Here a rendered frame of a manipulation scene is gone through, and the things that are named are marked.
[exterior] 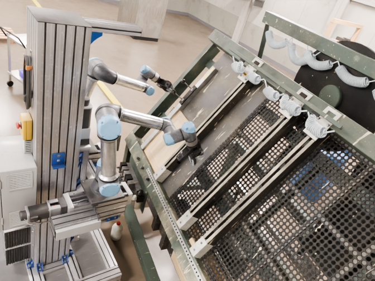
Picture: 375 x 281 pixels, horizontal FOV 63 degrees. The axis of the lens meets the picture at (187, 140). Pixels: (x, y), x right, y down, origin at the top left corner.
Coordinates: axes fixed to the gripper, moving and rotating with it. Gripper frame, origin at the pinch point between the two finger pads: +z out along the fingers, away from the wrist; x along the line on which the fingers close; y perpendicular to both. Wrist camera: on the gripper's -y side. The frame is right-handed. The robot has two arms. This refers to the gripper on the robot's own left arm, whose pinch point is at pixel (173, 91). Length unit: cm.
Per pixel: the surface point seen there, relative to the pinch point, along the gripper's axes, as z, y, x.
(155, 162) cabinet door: 10, -14, 61
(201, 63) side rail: 11.7, 0.6, -36.0
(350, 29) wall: 578, 236, -496
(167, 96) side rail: 8.0, 15.2, 4.2
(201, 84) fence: 8.7, -17.4, -15.3
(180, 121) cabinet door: 10.3, -15.9, 20.2
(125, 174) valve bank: 1, 1, 82
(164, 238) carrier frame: 47, -31, 115
